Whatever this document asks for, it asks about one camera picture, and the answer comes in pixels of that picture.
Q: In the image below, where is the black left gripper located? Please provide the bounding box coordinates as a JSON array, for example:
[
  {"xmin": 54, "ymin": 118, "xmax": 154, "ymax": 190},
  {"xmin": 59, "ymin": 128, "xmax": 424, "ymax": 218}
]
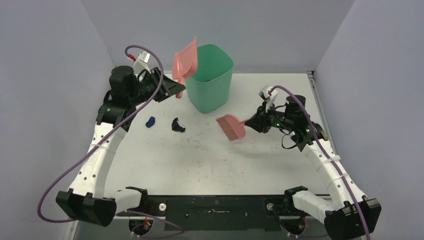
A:
[{"xmin": 129, "ymin": 67, "xmax": 186, "ymax": 106}]

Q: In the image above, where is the pink hand brush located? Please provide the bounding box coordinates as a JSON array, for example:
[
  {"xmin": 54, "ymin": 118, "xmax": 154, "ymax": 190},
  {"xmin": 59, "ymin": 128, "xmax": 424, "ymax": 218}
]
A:
[{"xmin": 216, "ymin": 114, "xmax": 249, "ymax": 142}]

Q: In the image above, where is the pink plastic dustpan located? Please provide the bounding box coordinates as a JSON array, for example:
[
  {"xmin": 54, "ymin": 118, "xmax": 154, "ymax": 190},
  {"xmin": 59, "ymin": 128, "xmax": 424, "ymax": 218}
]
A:
[{"xmin": 172, "ymin": 36, "xmax": 198, "ymax": 86}]

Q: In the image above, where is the green plastic bin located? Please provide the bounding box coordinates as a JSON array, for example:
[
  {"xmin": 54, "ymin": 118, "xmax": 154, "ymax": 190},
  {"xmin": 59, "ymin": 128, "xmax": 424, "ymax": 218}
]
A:
[{"xmin": 185, "ymin": 44, "xmax": 234, "ymax": 114}]

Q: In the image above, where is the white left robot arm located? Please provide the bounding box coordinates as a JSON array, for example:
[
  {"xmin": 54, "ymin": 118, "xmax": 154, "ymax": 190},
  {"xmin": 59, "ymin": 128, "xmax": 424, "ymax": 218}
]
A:
[{"xmin": 55, "ymin": 65, "xmax": 186, "ymax": 227}]

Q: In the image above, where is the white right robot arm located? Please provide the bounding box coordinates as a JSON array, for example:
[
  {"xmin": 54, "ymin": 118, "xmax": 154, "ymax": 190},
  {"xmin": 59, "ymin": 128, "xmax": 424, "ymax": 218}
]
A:
[{"xmin": 244, "ymin": 95, "xmax": 382, "ymax": 240}]

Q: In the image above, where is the dark navy paper scrap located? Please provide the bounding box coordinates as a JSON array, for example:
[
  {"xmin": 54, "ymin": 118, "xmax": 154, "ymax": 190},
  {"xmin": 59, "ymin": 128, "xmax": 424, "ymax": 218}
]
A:
[{"xmin": 171, "ymin": 117, "xmax": 186, "ymax": 133}]

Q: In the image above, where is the small blue paper scrap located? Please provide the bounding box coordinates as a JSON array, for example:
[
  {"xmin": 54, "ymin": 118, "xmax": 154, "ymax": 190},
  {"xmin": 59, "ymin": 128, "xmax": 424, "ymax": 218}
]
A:
[{"xmin": 145, "ymin": 116, "xmax": 156, "ymax": 128}]

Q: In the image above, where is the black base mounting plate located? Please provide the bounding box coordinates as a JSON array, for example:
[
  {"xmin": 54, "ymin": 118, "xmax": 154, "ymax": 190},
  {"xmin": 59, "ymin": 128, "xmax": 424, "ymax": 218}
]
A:
[{"xmin": 135, "ymin": 195, "xmax": 301, "ymax": 232}]

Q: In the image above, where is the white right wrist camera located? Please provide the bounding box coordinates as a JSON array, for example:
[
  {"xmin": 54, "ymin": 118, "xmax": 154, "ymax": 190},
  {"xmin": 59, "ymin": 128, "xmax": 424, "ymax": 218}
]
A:
[{"xmin": 258, "ymin": 85, "xmax": 278, "ymax": 113}]

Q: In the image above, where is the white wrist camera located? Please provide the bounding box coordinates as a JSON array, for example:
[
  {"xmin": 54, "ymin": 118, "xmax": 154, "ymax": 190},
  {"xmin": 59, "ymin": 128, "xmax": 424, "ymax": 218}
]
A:
[
  {"xmin": 258, "ymin": 85, "xmax": 278, "ymax": 113},
  {"xmin": 132, "ymin": 50, "xmax": 151, "ymax": 74}
]

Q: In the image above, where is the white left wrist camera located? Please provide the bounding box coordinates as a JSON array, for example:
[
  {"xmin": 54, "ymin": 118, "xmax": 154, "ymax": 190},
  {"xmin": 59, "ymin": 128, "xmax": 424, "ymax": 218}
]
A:
[{"xmin": 132, "ymin": 50, "xmax": 151, "ymax": 74}]

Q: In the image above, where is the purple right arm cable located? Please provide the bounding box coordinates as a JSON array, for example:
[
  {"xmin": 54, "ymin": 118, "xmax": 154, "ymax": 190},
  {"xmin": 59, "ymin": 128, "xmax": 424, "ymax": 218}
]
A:
[{"xmin": 269, "ymin": 85, "xmax": 372, "ymax": 240}]

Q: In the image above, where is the aluminium frame rail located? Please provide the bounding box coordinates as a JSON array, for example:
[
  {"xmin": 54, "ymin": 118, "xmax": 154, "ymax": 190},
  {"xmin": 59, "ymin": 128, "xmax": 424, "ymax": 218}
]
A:
[{"xmin": 67, "ymin": 195, "xmax": 369, "ymax": 220}]

